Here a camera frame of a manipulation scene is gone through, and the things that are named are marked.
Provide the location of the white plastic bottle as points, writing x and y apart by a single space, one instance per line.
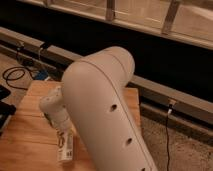
65 146

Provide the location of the blue object on floor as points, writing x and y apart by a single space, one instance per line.
41 75

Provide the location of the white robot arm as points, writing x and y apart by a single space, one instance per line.
90 98

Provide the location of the black object at left edge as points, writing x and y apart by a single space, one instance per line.
6 110

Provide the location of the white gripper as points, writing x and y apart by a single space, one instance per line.
59 121

